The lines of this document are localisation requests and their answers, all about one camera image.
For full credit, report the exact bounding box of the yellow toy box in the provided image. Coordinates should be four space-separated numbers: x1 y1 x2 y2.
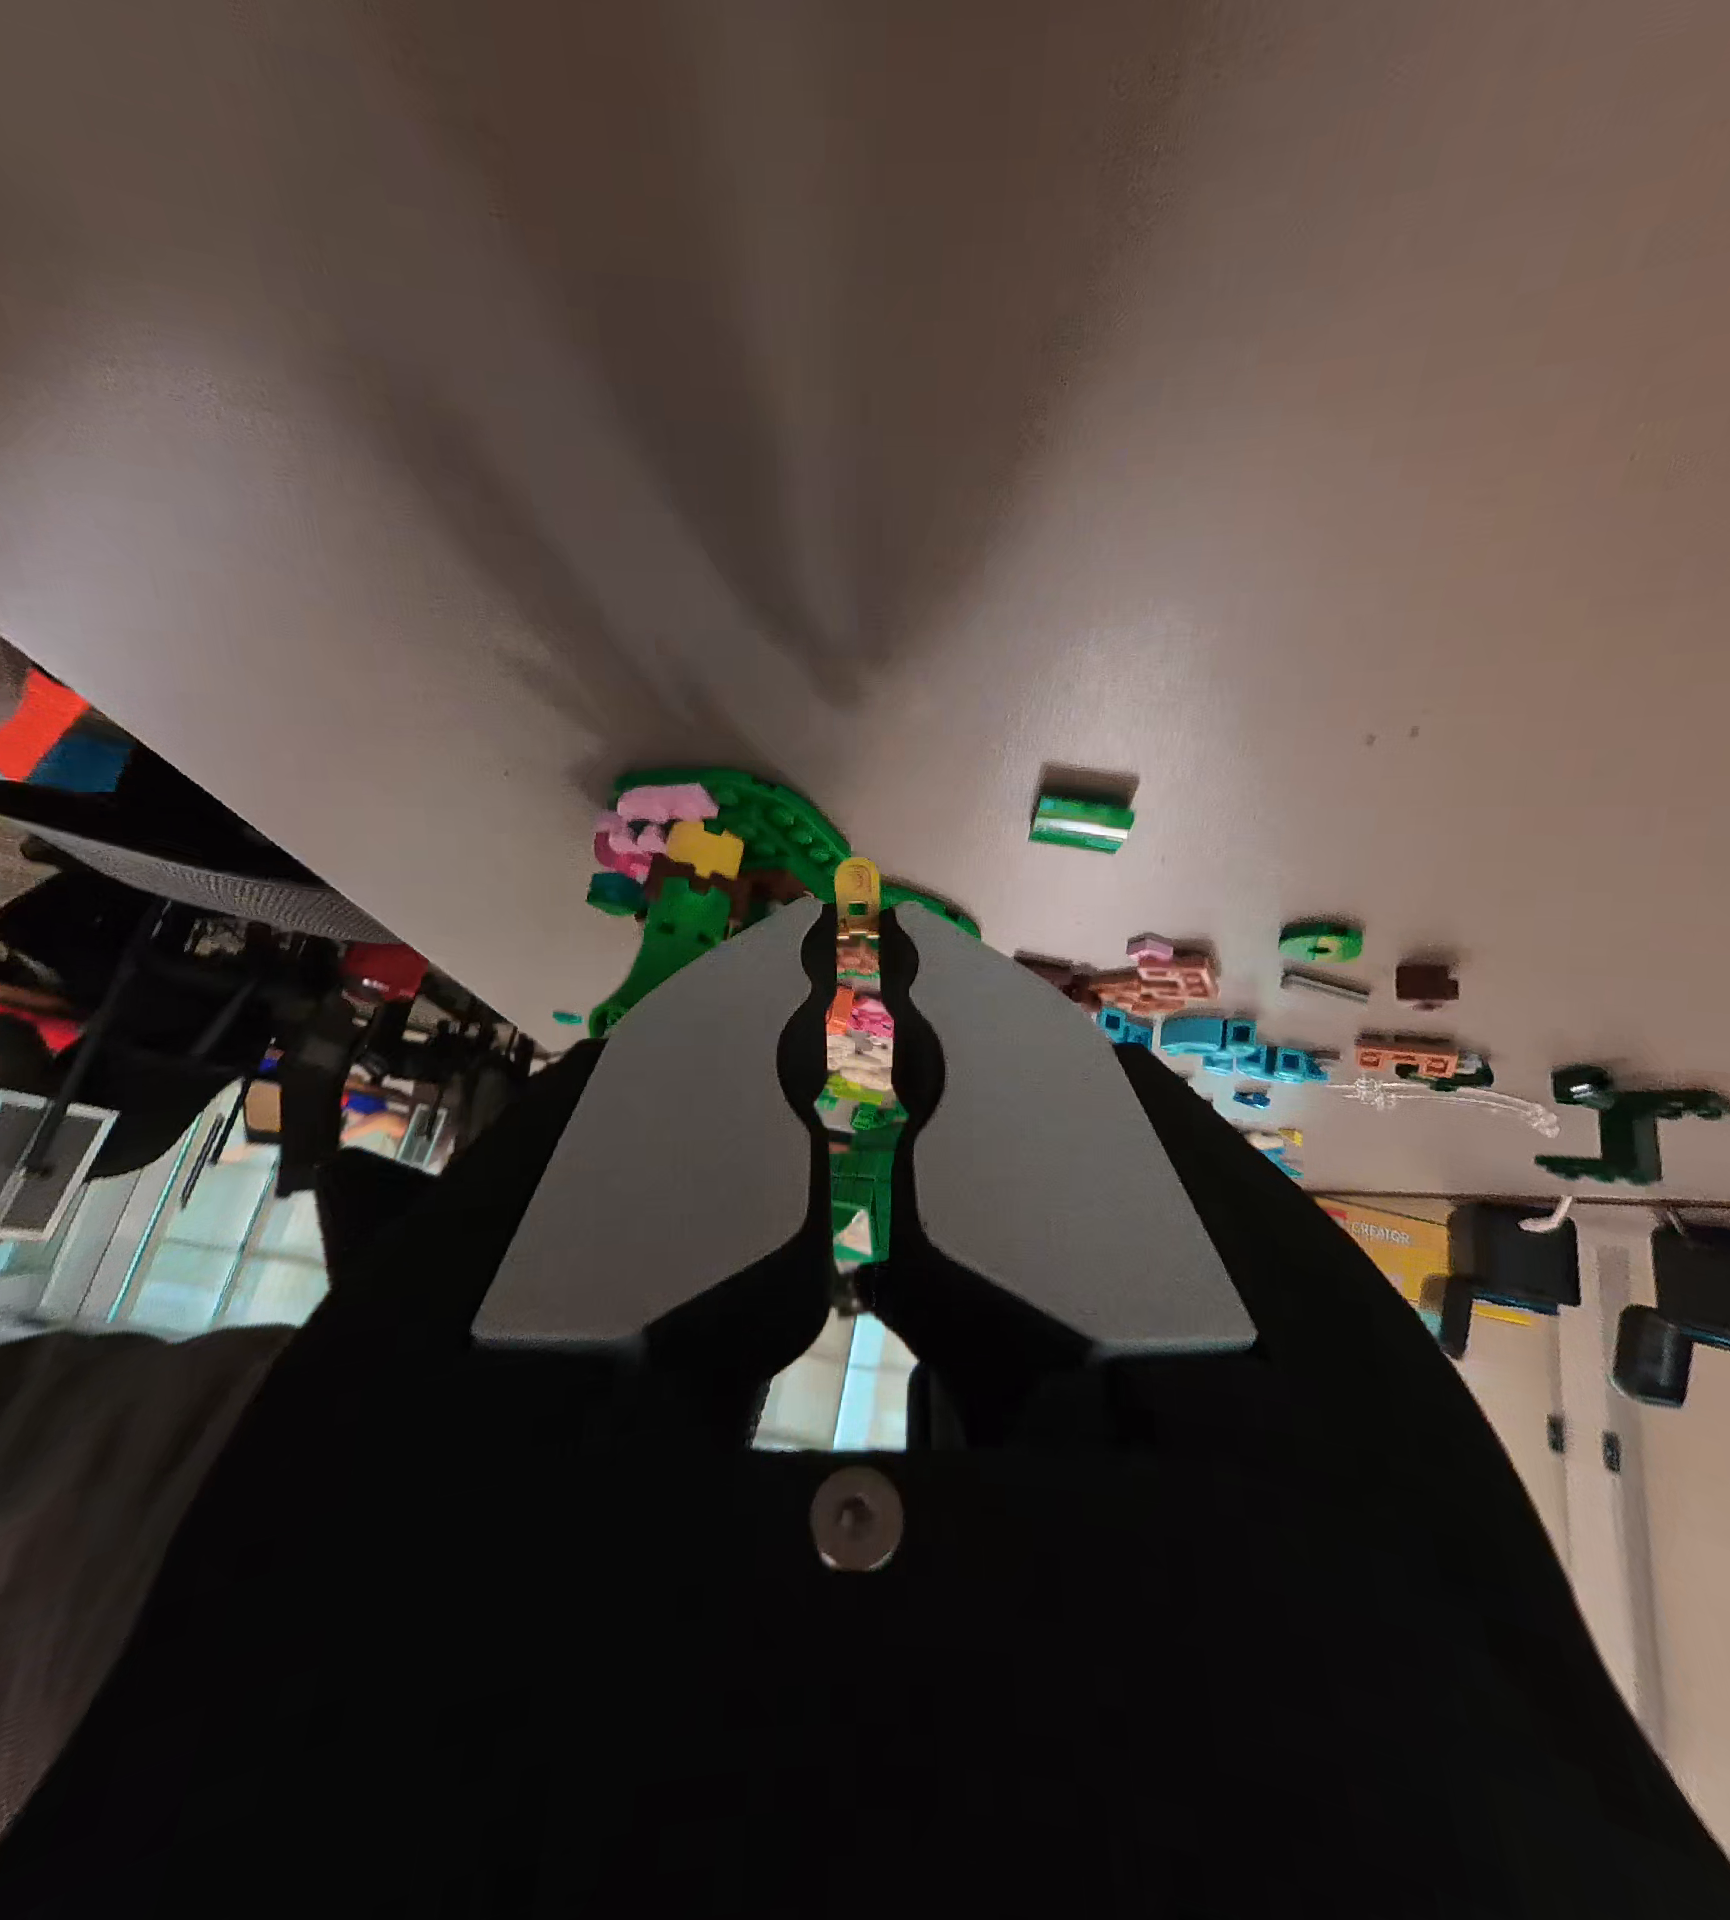
1315 1195 1541 1329

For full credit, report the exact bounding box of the person's sweater torso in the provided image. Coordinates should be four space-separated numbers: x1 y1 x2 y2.
0 1321 304 1920

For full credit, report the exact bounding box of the blue brick cluster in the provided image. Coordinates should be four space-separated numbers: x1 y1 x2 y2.
1098 1008 1335 1085

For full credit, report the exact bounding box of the black office chair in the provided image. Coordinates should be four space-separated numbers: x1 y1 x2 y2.
0 742 431 1202

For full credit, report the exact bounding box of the salmon and pink brick cluster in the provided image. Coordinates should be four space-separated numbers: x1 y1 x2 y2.
1015 933 1222 1015

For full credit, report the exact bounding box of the dark green brick piece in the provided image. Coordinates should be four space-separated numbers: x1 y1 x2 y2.
1534 1065 1730 1188

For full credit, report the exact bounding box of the green curved brick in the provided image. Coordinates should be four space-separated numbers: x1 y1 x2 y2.
1029 766 1141 854

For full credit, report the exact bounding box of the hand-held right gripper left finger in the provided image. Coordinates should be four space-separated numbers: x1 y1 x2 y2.
469 895 833 1349

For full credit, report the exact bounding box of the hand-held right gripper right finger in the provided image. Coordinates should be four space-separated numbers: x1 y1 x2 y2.
884 904 1259 1360

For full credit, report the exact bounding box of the green round brick model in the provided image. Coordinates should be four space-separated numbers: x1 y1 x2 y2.
587 766 984 1292

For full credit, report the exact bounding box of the clear brick piece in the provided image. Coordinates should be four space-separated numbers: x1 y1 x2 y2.
1322 1073 1557 1134

